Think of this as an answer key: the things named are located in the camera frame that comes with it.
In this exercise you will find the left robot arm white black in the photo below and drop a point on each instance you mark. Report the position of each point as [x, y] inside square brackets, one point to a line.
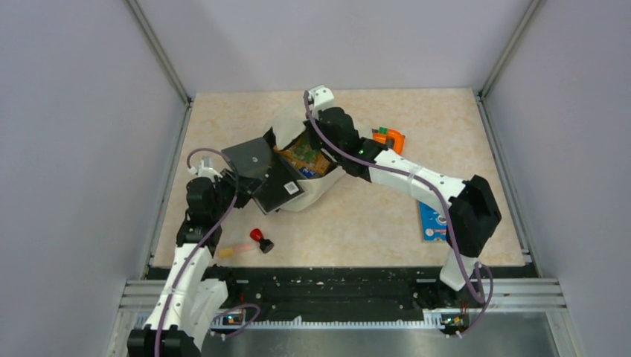
[188, 301]

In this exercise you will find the orange tape dispenser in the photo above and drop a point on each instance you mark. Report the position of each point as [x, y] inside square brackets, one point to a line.
[392, 138]

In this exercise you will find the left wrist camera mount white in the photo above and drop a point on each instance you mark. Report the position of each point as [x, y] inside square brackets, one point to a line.
[205, 169]

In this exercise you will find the light blue book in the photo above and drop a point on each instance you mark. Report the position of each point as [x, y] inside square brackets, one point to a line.
[432, 224]

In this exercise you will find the yellow pink highlighter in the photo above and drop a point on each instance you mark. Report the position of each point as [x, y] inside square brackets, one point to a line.
[235, 250]

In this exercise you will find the black notebook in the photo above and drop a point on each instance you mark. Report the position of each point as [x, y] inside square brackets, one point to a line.
[256, 159]

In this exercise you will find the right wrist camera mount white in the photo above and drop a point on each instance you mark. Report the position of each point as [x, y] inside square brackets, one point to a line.
[320, 98]

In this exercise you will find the red black stamp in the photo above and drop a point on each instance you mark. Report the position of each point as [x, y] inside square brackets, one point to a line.
[264, 244]

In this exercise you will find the orange treehouse book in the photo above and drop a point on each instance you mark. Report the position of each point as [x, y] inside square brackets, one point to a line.
[300, 154]

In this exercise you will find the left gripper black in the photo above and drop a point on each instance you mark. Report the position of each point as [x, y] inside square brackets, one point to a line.
[243, 187]

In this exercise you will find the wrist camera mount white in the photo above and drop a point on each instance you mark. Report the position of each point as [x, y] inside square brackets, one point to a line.
[320, 98]
[205, 169]

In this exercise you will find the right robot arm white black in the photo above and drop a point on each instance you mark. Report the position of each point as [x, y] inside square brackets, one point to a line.
[468, 205]

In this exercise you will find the blue 91-storey treehouse book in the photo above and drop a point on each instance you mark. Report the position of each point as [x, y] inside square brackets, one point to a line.
[309, 173]

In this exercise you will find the beige canvas student bag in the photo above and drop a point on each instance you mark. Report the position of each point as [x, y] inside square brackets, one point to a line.
[281, 130]

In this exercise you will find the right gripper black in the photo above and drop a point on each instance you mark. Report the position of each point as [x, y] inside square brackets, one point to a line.
[310, 125]

